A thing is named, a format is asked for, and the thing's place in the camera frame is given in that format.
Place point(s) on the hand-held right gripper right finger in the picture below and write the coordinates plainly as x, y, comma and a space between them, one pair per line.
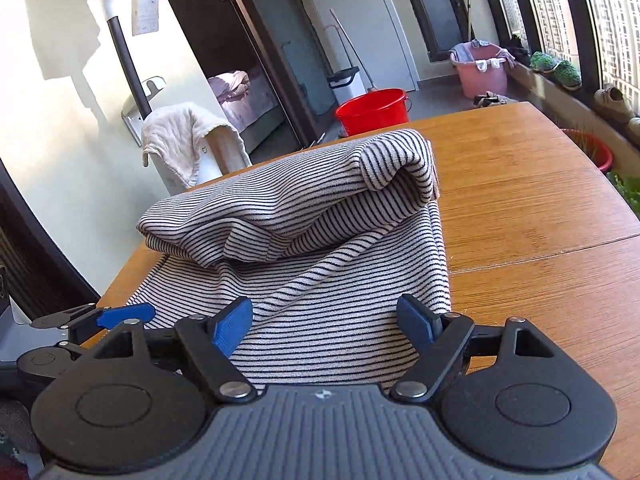
415, 322

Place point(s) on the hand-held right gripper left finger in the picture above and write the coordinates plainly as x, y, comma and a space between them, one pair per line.
231, 327

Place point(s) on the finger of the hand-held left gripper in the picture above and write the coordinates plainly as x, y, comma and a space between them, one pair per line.
125, 316

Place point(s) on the striped garment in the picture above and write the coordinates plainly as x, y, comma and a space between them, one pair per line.
300, 220

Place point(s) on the white towel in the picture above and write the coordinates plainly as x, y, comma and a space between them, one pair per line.
175, 135

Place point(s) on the red bucket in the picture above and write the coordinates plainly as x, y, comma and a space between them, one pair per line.
372, 112

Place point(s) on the bed with pink bedding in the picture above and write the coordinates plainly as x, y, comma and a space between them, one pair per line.
240, 95

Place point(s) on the brown shoes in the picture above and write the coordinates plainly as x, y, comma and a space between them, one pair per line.
490, 100

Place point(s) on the white trash bin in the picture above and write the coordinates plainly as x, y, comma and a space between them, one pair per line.
344, 90

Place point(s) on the red plant pot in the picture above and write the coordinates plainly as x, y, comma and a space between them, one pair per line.
592, 152

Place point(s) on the pink plastic tub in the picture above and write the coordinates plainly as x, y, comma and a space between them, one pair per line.
482, 82

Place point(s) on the green leafy plant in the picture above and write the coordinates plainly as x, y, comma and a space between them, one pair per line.
627, 190

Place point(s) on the brown window sill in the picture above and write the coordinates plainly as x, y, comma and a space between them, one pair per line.
560, 102

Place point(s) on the white rag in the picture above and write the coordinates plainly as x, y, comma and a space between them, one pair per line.
487, 64

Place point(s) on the dark sliding door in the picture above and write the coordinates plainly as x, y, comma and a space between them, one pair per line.
280, 60

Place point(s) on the grey rag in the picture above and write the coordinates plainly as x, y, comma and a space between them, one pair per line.
461, 52

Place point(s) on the broom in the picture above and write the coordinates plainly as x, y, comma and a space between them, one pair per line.
352, 50

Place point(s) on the green slipper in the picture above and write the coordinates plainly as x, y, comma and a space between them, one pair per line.
569, 75
544, 62

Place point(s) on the black shoes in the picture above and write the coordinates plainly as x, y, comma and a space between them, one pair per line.
517, 50

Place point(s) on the white paper tag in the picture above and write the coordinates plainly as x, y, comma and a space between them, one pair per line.
145, 12

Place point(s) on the white door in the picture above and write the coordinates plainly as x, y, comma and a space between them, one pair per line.
370, 20

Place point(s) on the small dark framed window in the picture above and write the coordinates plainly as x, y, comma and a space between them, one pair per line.
435, 5

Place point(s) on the mop pole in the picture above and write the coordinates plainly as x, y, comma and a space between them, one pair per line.
469, 5

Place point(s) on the high-rise apartment buildings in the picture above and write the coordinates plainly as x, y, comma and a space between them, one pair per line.
620, 25

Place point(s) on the black window frame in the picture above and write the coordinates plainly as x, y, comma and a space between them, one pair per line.
585, 10

